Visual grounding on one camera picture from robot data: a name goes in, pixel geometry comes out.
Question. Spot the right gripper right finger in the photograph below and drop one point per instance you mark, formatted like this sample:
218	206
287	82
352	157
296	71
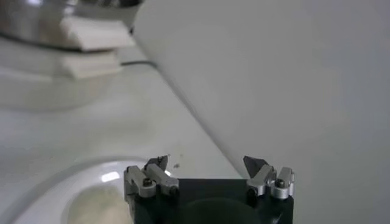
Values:
262	179

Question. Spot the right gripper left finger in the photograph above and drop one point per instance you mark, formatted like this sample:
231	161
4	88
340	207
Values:
161	179

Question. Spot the stainless steel steamer basket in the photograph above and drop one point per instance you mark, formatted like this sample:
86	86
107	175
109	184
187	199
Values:
33	24

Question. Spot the white round plate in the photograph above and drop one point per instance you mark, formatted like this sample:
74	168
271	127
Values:
76	179

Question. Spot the white electric cooker base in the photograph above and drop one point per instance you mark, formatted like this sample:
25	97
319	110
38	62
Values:
36	85

